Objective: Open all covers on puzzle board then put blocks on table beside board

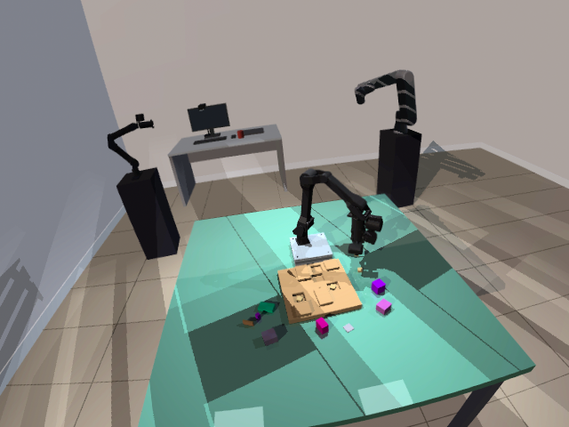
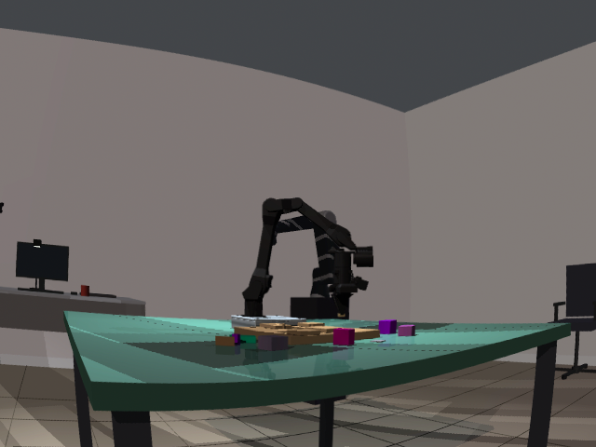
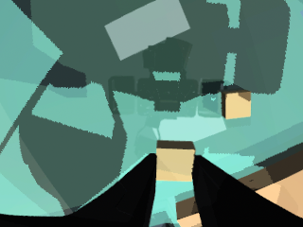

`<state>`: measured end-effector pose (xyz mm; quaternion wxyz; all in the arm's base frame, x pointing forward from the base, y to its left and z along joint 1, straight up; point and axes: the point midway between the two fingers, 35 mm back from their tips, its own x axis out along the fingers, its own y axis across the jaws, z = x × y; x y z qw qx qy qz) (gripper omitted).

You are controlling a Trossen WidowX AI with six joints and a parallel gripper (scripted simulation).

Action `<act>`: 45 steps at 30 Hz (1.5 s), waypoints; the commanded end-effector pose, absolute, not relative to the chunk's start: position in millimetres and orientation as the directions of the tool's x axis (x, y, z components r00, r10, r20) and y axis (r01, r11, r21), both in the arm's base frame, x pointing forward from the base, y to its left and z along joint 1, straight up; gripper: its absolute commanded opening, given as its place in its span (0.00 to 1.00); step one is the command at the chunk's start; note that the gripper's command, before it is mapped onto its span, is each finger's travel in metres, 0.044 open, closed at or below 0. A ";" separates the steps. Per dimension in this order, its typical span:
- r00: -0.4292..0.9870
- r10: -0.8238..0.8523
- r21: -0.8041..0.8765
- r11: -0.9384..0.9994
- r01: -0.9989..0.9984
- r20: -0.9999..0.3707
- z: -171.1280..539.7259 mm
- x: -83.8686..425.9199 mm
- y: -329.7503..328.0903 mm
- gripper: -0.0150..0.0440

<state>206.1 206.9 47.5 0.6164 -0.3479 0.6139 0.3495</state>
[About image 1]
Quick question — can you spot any green rectangular block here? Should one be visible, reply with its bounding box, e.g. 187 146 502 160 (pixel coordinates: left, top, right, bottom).
258 302 276 313

